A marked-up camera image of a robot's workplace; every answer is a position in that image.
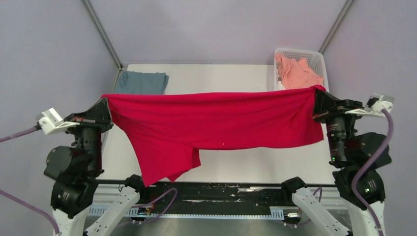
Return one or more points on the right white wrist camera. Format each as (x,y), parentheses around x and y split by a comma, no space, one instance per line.
(375,107)

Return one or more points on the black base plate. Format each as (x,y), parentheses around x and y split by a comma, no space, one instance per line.
(215,198)

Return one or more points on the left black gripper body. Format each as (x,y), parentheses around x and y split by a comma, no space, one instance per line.
(87,122)

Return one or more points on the pink t shirt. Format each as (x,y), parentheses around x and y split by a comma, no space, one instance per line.
(296,73)

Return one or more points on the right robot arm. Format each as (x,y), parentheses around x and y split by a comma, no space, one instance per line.
(356,159)

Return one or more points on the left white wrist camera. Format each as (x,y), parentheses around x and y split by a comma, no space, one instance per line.
(51,122)

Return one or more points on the folded blue t shirt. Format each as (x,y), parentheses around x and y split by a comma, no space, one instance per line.
(141,83)

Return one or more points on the white cloth in basket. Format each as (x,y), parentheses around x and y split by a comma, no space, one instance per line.
(279,84)

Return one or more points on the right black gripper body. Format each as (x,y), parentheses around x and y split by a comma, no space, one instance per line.
(338,110)

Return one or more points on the white plastic basket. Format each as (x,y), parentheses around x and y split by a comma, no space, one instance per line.
(315,61)

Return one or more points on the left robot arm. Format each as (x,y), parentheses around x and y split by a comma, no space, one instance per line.
(75,170)

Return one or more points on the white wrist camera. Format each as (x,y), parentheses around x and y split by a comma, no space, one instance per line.
(51,122)
(375,107)

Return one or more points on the red t shirt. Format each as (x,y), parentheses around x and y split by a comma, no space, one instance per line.
(167,132)

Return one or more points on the aluminium frame rail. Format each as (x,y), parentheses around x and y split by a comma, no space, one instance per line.
(206,200)

